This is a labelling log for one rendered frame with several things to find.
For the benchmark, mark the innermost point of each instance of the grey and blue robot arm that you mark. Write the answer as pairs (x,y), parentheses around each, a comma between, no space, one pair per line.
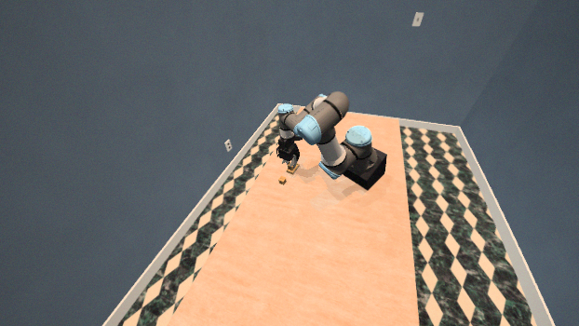
(318,127)

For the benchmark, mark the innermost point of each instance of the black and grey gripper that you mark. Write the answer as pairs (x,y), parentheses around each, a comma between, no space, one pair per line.
(289,148)

